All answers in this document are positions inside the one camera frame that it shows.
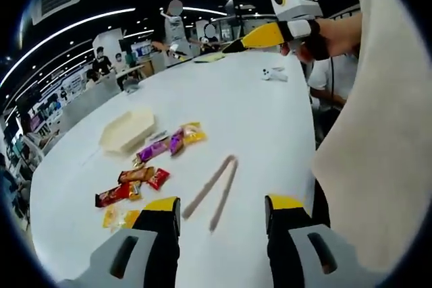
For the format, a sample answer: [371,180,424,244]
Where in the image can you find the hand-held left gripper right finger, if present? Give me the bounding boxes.
[265,194,381,288]

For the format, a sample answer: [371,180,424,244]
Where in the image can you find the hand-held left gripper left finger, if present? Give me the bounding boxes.
[59,196,183,288]

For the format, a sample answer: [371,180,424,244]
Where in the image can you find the yellow clear food snack packet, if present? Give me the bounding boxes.
[102,206,141,234]

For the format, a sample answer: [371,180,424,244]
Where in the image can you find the long red food snack packet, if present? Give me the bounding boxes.
[94,181,143,208]

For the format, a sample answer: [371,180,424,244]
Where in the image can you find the small red food snack packet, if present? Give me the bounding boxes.
[146,167,171,191]

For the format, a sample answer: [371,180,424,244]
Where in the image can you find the grey food tongs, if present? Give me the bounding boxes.
[181,154,239,233]

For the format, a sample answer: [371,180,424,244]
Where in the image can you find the orange brown food snack packet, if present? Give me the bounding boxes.
[117,165,155,185]

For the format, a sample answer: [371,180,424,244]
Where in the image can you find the purple food snack packet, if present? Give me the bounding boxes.
[136,140,169,165]
[169,127,186,157]

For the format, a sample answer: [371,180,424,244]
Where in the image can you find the yellow pink food snack packet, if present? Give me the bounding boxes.
[181,121,208,146]

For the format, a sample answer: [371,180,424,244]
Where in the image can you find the cream plastic container tray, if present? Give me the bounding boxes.
[100,106,157,158]

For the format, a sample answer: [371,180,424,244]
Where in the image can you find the person's right hand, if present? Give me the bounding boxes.
[279,14,360,63]

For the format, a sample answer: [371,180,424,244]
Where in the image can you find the white device on table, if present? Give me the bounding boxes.
[261,66,288,83]

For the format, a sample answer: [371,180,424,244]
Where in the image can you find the yellow paper sheet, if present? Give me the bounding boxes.
[193,53,225,64]

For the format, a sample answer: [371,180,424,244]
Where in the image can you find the person's cream shirt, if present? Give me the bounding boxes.
[312,0,432,270]

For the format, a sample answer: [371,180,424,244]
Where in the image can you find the grey partition panel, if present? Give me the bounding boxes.
[59,73,122,134]

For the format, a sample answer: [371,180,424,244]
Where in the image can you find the black cable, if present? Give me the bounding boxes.
[329,56,346,106]

